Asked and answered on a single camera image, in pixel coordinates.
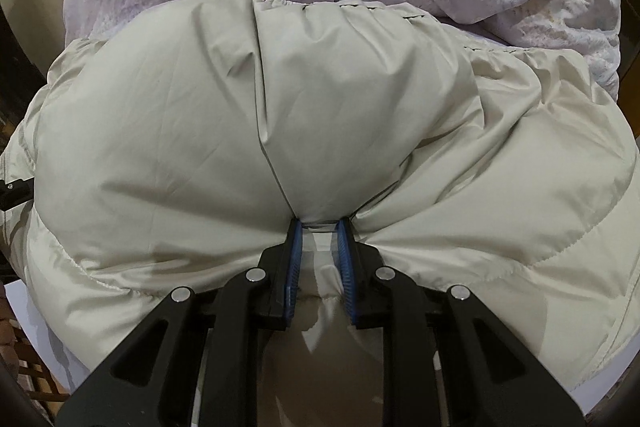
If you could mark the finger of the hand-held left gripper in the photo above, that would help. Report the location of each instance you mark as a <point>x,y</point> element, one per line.
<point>12,191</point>

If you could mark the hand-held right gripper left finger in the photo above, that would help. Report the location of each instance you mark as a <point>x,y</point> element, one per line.
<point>295,259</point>

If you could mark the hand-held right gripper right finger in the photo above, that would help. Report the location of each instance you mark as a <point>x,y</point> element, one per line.
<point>345,259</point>

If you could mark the white puffer jacket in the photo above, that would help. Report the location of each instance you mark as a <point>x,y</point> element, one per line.
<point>200,132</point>

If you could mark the wooden chair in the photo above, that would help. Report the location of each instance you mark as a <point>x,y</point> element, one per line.
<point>35,372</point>

